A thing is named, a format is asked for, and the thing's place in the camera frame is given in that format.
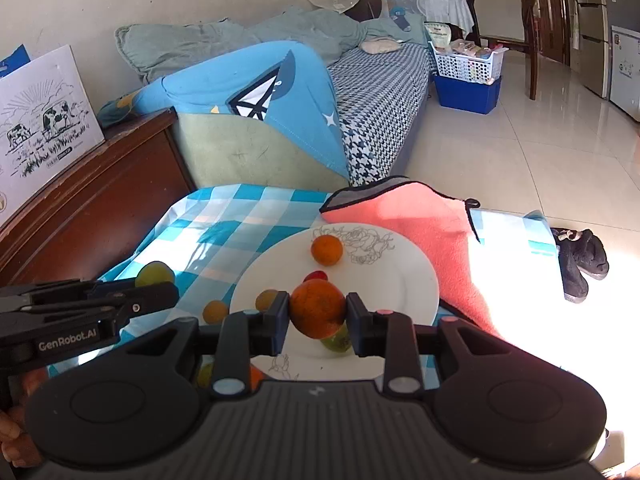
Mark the blue printed cloth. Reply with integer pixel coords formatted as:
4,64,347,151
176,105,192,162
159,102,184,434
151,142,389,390
97,40,351,181

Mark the silver fridge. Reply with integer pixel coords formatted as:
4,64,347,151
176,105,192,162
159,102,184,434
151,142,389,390
570,0,613,98

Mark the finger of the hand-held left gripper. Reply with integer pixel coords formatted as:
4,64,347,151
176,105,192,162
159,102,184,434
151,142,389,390
0,282,180,334
0,279,147,307

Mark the blue white checked tablecloth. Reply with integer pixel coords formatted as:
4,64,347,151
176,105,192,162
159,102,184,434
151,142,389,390
47,183,560,391

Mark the white cow print cardboard box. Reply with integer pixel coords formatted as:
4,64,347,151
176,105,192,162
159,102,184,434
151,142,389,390
0,45,106,226

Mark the white bag with green label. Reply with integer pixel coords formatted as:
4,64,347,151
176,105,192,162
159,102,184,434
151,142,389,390
424,21,453,51

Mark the beige pillow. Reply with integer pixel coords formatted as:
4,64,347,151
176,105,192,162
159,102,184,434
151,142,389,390
360,37,401,55

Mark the white chest freezer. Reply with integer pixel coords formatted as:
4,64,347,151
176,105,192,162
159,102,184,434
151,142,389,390
609,25,640,122

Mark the houndstooth sofa cover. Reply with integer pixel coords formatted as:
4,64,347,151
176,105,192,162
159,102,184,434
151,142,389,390
327,42,438,186

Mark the blue paper bag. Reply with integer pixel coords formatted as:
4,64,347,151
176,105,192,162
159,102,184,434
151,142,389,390
0,45,31,78

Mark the grey green quilt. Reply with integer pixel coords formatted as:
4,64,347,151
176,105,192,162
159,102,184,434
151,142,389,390
115,2,426,86

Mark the blue plastic bin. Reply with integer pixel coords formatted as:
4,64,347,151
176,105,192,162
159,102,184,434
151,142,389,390
432,72,502,115

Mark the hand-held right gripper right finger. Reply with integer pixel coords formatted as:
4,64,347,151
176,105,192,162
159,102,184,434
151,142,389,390
346,292,547,398

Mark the green sofa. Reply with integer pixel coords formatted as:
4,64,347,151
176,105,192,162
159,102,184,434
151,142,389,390
170,110,431,193

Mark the dark wooden chair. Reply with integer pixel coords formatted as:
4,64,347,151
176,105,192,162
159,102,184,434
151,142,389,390
465,0,541,101

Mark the white cloth covered table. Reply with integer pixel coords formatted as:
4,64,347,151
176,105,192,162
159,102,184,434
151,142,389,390
380,0,476,41

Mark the black slipper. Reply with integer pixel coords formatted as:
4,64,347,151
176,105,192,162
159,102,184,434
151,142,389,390
556,240,591,304
570,229,610,281

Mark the person's left hand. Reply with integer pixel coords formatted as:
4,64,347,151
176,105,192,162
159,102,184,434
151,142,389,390
0,369,49,469

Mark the black bag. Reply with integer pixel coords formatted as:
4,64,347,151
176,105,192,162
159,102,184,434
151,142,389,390
345,0,383,23

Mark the brown wooden door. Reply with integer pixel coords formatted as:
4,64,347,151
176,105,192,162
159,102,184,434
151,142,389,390
515,0,571,66

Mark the brown wooden cabinet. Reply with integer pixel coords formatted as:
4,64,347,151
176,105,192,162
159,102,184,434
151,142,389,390
0,107,196,286

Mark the pink towel with grey edge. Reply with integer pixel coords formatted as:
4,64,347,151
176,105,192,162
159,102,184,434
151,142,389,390
320,176,506,341

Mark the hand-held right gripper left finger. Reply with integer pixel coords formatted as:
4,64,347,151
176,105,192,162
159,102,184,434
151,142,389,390
95,292,292,400

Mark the white plastic basket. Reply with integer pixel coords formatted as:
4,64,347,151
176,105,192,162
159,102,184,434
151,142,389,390
429,40,508,83

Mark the white plate with line drawing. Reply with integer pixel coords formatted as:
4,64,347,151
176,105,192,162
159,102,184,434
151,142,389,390
229,222,441,381

